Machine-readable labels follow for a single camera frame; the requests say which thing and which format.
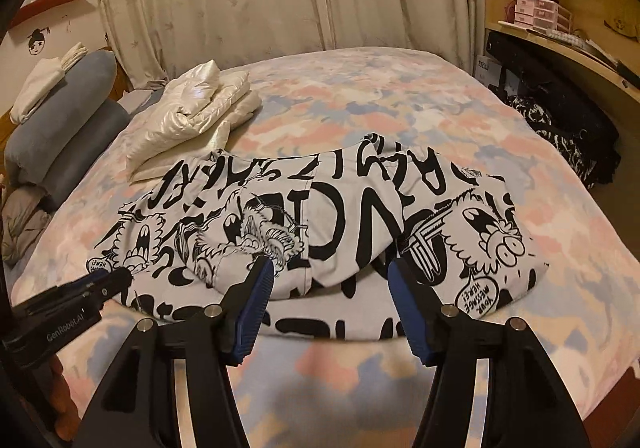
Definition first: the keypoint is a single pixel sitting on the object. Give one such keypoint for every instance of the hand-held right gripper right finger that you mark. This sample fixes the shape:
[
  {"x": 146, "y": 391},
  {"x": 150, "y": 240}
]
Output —
[{"x": 412, "y": 318}]

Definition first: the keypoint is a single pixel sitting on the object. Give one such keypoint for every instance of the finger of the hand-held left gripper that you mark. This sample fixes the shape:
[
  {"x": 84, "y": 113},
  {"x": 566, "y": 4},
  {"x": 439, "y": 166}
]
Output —
[
  {"x": 100, "y": 283},
  {"x": 80, "y": 305}
]

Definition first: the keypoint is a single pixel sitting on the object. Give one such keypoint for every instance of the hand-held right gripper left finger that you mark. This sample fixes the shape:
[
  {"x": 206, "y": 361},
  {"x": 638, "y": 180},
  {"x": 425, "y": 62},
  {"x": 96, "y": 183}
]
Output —
[{"x": 252, "y": 313}]

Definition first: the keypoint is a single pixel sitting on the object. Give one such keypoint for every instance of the white black printed garment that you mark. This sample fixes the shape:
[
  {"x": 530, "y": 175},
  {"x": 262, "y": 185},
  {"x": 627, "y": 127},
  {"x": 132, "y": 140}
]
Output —
[{"x": 350, "y": 208}]

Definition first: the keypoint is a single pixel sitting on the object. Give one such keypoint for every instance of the person's left hand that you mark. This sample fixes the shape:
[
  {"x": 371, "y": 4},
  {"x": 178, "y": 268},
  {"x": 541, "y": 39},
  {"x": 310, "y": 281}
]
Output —
[{"x": 62, "y": 393}]

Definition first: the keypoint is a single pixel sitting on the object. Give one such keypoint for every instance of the beige pillow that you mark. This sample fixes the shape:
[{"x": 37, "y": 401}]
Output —
[{"x": 22, "y": 223}]

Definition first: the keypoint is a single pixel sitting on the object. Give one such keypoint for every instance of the grey bolster pillow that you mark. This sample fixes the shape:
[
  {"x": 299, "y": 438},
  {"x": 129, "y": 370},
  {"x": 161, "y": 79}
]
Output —
[{"x": 85, "y": 148}]

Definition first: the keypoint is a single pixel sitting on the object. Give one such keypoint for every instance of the cream puffer jacket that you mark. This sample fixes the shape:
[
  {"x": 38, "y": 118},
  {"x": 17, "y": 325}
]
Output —
[{"x": 185, "y": 128}]

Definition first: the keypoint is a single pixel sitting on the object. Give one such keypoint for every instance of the blue grey pillow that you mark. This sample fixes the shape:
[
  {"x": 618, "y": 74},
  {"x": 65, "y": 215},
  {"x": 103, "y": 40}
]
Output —
[{"x": 65, "y": 103}]

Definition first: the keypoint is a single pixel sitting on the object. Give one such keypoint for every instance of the white folded cloth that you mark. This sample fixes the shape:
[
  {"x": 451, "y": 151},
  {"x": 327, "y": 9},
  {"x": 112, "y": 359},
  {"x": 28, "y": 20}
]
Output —
[{"x": 40, "y": 78}]

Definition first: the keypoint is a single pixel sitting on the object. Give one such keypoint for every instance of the pastel patterned blanket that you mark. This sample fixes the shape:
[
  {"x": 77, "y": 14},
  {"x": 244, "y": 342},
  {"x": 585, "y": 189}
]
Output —
[{"x": 400, "y": 93}]

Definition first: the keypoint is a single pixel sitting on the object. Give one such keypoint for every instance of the black printed cloth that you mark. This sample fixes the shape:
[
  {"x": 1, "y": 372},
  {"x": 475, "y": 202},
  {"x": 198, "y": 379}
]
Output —
[{"x": 575, "y": 128}]

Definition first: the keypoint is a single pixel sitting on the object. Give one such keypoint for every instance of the white cardboard box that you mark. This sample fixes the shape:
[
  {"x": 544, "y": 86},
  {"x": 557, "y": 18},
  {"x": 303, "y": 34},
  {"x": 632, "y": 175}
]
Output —
[{"x": 487, "y": 68}]

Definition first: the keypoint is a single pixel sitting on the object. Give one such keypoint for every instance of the white keyboard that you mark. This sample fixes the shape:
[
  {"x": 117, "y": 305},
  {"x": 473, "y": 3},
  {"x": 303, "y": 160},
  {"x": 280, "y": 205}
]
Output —
[{"x": 567, "y": 38}]

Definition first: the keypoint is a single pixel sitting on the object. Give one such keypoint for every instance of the pink drawer organiser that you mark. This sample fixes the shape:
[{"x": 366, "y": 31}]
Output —
[{"x": 537, "y": 13}]

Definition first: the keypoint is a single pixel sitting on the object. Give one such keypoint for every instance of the cartoon face wall sticker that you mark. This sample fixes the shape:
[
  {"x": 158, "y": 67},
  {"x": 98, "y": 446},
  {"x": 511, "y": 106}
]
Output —
[{"x": 37, "y": 43}]

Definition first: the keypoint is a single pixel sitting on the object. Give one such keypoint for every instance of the red wall shelf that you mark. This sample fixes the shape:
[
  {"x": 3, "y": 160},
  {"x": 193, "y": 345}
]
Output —
[{"x": 55, "y": 1}]

